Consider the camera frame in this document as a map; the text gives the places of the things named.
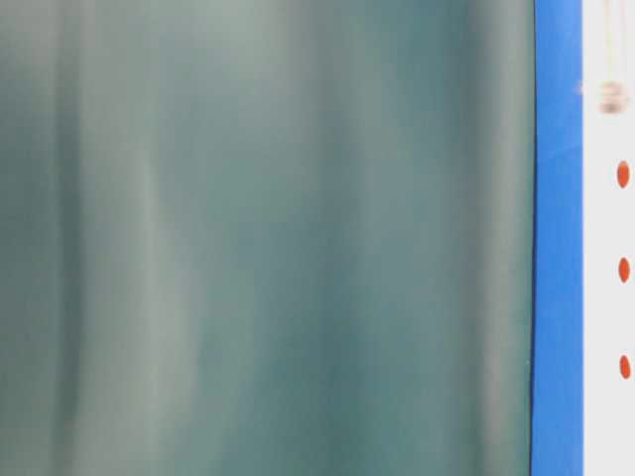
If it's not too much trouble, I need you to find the white work board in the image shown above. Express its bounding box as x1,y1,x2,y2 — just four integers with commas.
580,0,635,476

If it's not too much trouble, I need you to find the red dot mark near solder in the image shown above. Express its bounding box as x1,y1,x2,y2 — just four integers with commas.
619,355,631,380

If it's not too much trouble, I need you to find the red dot mark near iron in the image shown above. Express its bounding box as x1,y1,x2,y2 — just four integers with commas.
616,161,630,188

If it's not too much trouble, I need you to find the blue table cloth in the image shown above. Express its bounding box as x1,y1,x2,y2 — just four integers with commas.
531,1,583,475

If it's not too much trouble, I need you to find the red dot mark middle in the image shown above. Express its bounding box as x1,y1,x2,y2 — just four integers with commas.
618,257,630,283

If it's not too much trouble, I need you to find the red handled soldering iron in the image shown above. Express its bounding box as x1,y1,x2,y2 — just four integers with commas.
581,0,634,115

